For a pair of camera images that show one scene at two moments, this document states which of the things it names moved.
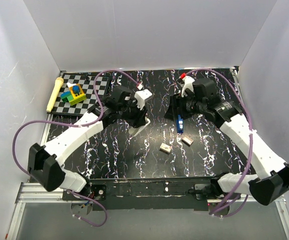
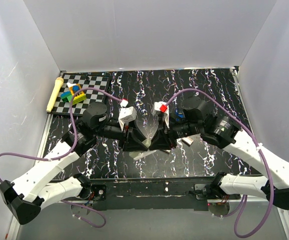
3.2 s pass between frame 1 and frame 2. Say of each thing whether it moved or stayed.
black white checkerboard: stayed
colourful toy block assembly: stayed
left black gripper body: moved
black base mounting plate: stayed
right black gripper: moved
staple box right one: stayed
